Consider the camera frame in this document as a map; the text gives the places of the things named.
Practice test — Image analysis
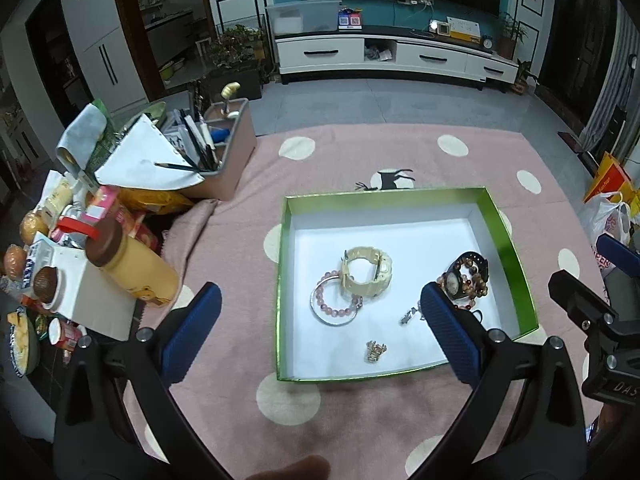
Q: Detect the brown round dessert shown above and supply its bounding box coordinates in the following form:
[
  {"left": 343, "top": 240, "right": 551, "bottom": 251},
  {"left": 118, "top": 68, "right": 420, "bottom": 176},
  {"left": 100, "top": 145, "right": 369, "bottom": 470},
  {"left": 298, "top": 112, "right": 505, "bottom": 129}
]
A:
[{"left": 32, "top": 266, "right": 63, "bottom": 306}]

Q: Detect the brown wooden bead bracelet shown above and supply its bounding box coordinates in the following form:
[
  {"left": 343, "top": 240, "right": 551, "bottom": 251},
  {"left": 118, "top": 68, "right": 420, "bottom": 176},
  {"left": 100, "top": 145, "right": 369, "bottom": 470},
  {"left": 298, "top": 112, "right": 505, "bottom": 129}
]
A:
[{"left": 460, "top": 254, "right": 490, "bottom": 306}]

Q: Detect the pink carton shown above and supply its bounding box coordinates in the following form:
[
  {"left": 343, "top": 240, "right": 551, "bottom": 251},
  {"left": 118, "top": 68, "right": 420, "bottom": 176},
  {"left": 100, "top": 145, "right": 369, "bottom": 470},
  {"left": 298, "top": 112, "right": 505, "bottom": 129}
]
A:
[{"left": 80, "top": 185, "right": 121, "bottom": 223}]

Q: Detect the pink desk organizer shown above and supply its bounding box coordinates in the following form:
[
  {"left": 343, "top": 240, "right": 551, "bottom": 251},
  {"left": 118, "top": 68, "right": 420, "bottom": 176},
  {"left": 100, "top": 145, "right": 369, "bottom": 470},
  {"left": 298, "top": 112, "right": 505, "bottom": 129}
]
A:
[{"left": 192, "top": 97, "right": 258, "bottom": 202}]

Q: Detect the white paper sheet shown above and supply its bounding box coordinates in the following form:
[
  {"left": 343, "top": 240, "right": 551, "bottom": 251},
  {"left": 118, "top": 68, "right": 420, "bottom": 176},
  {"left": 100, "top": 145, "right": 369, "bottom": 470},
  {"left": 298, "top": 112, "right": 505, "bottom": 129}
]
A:
[{"left": 95, "top": 112, "right": 206, "bottom": 191}]

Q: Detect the pink bead bracelet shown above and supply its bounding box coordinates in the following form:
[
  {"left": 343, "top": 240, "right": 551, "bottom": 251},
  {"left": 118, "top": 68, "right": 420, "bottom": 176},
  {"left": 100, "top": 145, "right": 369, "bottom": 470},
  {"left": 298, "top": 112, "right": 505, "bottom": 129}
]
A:
[{"left": 314, "top": 270, "right": 363, "bottom": 318}]

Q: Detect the bowl of chips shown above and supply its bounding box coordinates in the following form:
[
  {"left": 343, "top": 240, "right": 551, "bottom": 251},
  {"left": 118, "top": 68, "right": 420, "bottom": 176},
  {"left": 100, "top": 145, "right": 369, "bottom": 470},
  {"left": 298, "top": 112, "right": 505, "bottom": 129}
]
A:
[{"left": 5, "top": 310, "right": 41, "bottom": 376}]

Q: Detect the small potted plant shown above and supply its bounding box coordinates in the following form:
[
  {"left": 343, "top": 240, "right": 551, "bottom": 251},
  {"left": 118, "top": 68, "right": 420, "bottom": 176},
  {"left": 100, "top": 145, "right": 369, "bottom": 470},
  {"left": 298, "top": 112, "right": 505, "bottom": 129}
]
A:
[{"left": 510, "top": 60, "right": 541, "bottom": 97}]

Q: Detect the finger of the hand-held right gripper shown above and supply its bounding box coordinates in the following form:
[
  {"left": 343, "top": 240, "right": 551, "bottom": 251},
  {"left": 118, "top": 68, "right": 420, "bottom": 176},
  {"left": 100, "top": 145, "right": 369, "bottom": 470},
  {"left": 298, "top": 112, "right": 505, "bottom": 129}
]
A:
[
  {"left": 547, "top": 270, "right": 622, "bottom": 367},
  {"left": 595, "top": 232, "right": 640, "bottom": 286}
]

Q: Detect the person's right hand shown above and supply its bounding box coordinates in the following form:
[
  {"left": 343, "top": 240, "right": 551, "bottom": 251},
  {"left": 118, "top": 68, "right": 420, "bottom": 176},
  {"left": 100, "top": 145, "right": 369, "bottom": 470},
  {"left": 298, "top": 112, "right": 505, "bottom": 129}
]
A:
[{"left": 595, "top": 402, "right": 623, "bottom": 443}]

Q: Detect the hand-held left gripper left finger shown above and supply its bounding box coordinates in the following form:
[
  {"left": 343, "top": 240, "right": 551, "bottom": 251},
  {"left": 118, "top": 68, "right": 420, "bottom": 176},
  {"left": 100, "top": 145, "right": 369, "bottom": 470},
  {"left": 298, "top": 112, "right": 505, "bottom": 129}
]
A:
[{"left": 52, "top": 281, "right": 226, "bottom": 480}]

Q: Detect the tall potted plant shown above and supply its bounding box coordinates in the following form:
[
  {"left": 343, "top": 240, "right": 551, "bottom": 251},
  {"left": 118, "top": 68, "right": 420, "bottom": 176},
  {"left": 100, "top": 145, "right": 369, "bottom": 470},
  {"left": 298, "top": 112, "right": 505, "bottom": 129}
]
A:
[{"left": 497, "top": 11, "right": 528, "bottom": 61}]

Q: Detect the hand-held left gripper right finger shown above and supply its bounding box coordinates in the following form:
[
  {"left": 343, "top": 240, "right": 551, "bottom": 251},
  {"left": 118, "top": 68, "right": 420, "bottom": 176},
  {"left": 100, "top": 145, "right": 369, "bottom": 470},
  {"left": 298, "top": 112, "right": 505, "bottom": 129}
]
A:
[{"left": 415, "top": 281, "right": 588, "bottom": 480}]

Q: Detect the yellow ornament on stick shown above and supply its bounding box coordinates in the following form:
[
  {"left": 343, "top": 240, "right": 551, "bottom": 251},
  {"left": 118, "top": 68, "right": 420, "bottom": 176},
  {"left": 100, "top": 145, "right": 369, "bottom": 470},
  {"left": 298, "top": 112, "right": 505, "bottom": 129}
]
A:
[{"left": 220, "top": 82, "right": 242, "bottom": 118}]

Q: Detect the red and white cup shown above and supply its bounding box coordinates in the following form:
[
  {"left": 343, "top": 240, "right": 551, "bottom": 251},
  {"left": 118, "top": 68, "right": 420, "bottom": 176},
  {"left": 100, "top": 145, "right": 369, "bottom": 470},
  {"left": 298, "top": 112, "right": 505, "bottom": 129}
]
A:
[{"left": 47, "top": 317, "right": 88, "bottom": 351}]

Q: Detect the black wrist watch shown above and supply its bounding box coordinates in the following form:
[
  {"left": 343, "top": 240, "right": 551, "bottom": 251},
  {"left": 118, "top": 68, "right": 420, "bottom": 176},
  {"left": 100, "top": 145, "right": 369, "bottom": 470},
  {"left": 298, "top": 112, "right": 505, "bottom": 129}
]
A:
[{"left": 440, "top": 251, "right": 488, "bottom": 306}]

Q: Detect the green cardboard box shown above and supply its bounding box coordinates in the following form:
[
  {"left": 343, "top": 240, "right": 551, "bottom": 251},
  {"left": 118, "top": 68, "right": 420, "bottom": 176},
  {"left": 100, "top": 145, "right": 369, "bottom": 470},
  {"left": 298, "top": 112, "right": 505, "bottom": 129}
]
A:
[{"left": 274, "top": 186, "right": 539, "bottom": 385}]

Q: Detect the white plastic shopping bag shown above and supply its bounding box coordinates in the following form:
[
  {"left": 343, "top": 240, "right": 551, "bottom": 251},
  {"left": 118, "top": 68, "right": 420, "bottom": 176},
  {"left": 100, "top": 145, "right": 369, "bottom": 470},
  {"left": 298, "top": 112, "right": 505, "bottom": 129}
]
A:
[{"left": 580, "top": 192, "right": 632, "bottom": 261}]

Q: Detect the orange bread bun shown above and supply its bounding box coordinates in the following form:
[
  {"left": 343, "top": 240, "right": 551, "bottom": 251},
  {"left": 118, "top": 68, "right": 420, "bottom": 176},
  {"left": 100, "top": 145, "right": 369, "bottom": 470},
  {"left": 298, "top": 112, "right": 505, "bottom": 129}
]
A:
[
  {"left": 20, "top": 211, "right": 51, "bottom": 243},
  {"left": 4, "top": 245, "right": 27, "bottom": 278}
]

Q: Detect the white carton box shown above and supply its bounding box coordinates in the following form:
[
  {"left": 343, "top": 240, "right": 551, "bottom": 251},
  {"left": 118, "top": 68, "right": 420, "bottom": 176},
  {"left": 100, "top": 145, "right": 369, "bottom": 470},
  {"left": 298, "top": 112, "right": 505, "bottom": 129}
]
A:
[{"left": 25, "top": 242, "right": 138, "bottom": 343}]

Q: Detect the white television cabinet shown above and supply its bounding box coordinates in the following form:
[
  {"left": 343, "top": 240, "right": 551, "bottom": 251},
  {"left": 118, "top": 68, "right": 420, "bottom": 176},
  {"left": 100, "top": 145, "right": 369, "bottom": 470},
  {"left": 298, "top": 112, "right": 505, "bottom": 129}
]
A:
[{"left": 274, "top": 25, "right": 521, "bottom": 92}]

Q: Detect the red and white bead bracelet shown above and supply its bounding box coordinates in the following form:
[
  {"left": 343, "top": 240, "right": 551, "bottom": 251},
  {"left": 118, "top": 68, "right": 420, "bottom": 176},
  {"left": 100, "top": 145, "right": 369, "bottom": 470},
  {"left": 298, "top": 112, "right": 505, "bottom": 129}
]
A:
[{"left": 437, "top": 272, "right": 476, "bottom": 311}]

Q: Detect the clear plastic storage bin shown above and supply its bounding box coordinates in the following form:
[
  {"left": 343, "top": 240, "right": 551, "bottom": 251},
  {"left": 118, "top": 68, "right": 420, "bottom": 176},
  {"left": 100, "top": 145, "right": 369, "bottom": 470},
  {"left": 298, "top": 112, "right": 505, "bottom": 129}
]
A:
[{"left": 265, "top": 0, "right": 343, "bottom": 37}]

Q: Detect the bushy potted plant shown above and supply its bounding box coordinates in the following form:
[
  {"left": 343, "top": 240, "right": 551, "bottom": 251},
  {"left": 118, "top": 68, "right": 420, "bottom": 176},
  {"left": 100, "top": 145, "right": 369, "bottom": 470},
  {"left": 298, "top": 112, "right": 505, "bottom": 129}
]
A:
[{"left": 200, "top": 25, "right": 268, "bottom": 106}]

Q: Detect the yellow paper bag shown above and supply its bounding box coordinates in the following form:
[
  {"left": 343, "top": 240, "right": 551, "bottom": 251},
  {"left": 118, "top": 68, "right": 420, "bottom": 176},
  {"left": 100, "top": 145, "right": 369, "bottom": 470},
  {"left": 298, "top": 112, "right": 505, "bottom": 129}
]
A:
[{"left": 582, "top": 151, "right": 633, "bottom": 206}]

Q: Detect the pink polka dot tablecloth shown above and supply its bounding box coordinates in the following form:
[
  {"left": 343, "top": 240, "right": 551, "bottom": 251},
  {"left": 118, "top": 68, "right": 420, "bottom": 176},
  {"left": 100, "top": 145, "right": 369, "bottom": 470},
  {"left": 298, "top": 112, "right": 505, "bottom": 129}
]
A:
[{"left": 122, "top": 125, "right": 608, "bottom": 480}]

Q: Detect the yellow bear packet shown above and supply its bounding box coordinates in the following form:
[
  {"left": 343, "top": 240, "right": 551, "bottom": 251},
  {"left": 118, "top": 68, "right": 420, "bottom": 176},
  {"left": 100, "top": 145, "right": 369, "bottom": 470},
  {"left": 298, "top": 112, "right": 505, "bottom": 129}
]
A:
[{"left": 85, "top": 217, "right": 180, "bottom": 308}]

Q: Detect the yellow and white box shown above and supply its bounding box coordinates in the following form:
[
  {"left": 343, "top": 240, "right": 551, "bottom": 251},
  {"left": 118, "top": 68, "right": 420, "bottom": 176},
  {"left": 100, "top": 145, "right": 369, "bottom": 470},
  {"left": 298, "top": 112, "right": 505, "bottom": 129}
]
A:
[{"left": 447, "top": 16, "right": 483, "bottom": 43}]

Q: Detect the cream wrist watch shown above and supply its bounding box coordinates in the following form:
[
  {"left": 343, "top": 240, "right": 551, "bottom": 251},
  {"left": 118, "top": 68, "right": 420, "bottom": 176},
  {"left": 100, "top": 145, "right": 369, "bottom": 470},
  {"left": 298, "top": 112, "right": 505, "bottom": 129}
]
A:
[{"left": 340, "top": 246, "right": 394, "bottom": 302}]

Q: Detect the green and white packet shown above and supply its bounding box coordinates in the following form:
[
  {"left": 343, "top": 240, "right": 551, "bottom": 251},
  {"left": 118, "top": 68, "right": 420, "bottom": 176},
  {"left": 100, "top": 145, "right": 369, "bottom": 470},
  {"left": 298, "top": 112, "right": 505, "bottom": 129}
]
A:
[{"left": 55, "top": 100, "right": 118, "bottom": 178}]

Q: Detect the orange snack bag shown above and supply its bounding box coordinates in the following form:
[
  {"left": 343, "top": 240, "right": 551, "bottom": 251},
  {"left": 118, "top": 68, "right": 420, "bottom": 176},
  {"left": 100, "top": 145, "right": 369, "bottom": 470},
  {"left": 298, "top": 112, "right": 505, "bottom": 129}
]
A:
[{"left": 115, "top": 187, "right": 196, "bottom": 216}]

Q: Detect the metal bangle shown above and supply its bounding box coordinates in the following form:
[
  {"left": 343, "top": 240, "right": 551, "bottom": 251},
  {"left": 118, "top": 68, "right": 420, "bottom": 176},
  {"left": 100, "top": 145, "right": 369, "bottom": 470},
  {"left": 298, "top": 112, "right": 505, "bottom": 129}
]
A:
[{"left": 310, "top": 280, "right": 362, "bottom": 328}]

